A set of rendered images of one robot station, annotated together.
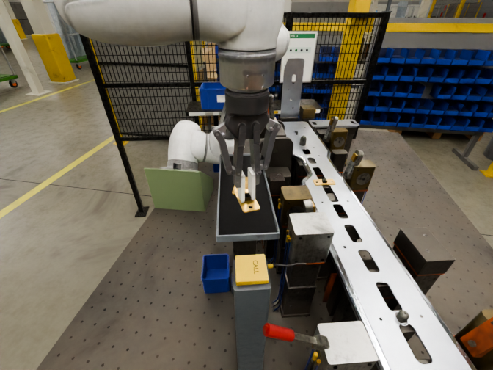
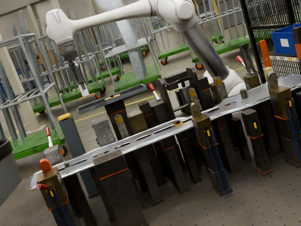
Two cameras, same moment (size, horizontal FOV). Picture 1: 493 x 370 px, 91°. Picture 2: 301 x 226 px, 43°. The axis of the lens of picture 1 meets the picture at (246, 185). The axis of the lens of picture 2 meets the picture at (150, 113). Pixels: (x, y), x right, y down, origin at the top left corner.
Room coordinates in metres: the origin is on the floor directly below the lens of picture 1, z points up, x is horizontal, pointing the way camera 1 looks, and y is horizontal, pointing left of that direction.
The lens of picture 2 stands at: (0.59, -1.98, 1.51)
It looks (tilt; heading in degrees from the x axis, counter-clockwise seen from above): 14 degrees down; 86
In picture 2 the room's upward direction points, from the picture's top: 19 degrees counter-clockwise
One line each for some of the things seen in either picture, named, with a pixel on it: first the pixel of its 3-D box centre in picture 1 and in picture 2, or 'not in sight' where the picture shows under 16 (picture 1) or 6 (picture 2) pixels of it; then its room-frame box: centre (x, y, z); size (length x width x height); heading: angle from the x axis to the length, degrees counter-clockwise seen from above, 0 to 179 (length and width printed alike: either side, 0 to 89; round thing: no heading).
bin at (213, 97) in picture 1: (224, 95); (297, 38); (1.67, 0.15, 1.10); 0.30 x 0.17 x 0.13; 90
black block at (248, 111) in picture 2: (336, 176); (258, 143); (1.08, -0.48, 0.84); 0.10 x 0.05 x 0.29; 94
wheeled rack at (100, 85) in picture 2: not in sight; (56, 72); (-0.62, 7.44, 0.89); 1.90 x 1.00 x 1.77; 173
